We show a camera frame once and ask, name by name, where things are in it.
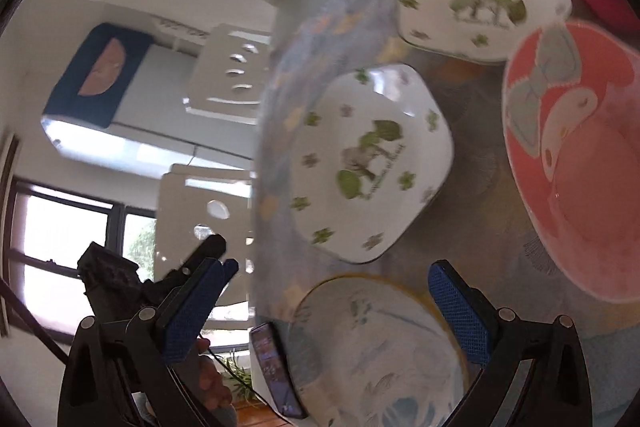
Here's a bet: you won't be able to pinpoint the white square clover print plate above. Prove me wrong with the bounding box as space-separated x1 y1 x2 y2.
396 0 573 65
289 64 455 265

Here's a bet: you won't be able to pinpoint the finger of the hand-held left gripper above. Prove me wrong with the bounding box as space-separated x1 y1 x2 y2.
144 234 229 306

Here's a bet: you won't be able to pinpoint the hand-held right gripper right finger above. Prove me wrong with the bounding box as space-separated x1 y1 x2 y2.
427 259 593 427

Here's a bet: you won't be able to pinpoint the white power strip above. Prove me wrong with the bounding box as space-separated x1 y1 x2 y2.
159 18 210 44

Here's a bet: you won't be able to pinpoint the dark framed window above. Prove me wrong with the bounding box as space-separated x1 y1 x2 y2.
10 177 158 348

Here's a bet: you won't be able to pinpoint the person's left hand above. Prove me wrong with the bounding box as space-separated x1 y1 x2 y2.
195 338 235 410

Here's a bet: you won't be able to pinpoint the green potted plant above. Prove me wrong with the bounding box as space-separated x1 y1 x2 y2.
220 349 266 403

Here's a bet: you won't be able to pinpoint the white chair round holes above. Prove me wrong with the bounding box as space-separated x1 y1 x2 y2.
155 164 261 323

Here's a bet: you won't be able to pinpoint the blue refrigerator cover cloth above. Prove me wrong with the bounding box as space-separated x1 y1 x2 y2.
42 23 155 130

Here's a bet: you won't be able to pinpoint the yellow rimmed round bowl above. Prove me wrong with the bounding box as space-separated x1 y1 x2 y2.
287 274 471 427

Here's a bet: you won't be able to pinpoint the black smartphone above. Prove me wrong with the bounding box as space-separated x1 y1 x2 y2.
249 322 308 420

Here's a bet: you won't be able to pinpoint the white chair slotted back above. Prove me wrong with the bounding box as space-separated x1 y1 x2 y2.
184 23 276 125

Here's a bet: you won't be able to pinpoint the pink duck print bowl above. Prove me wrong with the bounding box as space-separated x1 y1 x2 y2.
501 21 640 305

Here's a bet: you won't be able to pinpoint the black cable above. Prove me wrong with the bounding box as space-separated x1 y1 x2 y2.
0 277 68 365

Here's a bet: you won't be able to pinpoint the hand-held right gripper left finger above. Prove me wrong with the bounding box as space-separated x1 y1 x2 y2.
57 258 240 427

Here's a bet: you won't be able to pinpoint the scale patterned tablecloth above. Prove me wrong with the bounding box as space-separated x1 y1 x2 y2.
250 0 640 427

